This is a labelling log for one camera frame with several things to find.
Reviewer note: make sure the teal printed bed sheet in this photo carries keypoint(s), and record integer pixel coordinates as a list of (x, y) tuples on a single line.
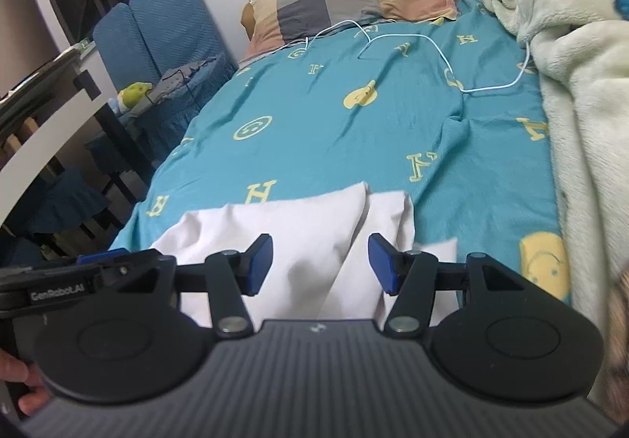
[(319, 123)]

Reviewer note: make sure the blue padded chair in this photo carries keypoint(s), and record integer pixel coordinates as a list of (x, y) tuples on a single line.
[(115, 40), (167, 11)]

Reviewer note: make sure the blue skirted chair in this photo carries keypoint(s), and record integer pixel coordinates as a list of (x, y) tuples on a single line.
[(64, 202)]

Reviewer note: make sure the pale green fleece blanket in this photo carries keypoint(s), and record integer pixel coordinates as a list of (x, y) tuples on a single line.
[(580, 74)]

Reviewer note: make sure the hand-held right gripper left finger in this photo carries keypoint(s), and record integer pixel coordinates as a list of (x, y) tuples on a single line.
[(258, 266)]

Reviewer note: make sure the green plush toy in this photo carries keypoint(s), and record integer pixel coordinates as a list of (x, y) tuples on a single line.
[(135, 94)]

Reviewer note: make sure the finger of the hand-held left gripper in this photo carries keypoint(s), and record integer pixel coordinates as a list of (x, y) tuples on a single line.
[(98, 257)]

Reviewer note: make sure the white desk with black legs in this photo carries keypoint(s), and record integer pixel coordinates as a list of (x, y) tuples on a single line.
[(44, 133)]

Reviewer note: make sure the grey refrigerator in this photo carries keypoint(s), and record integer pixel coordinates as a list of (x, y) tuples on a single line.
[(24, 35)]

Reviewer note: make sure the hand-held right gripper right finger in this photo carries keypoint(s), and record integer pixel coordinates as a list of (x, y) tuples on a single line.
[(381, 263)]

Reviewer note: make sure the person's left hand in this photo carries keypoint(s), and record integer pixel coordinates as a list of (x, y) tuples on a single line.
[(14, 369)]

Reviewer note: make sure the white garment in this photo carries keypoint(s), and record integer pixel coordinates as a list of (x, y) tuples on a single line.
[(304, 232)]

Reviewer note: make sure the grey cloth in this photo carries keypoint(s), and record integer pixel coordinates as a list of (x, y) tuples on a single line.
[(177, 77)]

